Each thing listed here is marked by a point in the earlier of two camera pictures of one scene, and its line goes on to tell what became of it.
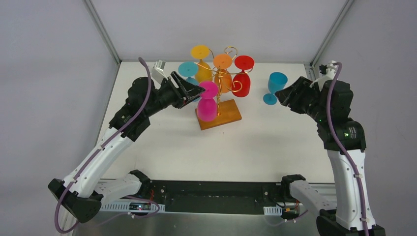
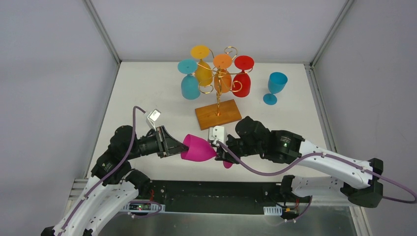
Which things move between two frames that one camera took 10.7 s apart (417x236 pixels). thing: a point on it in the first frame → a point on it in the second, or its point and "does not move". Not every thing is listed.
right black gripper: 300,96 → 223,150
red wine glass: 241,81 does not move
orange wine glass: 223,77 does not move
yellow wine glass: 204,72 does not move
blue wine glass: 277,81 does not move
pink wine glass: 207,108 → 199,150
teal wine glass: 188,69 does not move
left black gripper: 177,90 → 163,141
